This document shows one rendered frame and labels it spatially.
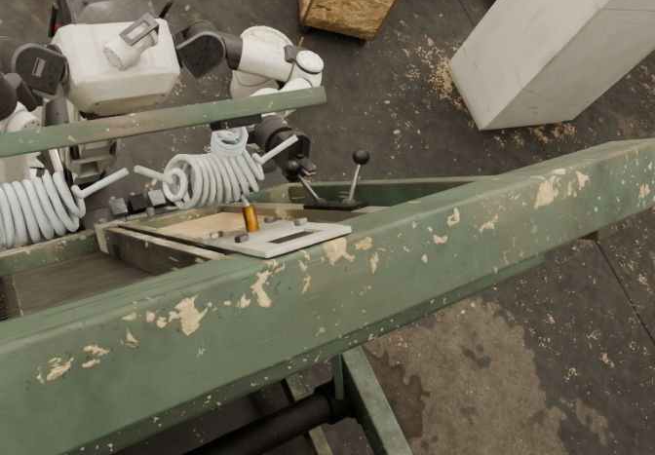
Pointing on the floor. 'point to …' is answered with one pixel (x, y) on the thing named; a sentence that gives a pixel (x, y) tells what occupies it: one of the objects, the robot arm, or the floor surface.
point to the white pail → (241, 84)
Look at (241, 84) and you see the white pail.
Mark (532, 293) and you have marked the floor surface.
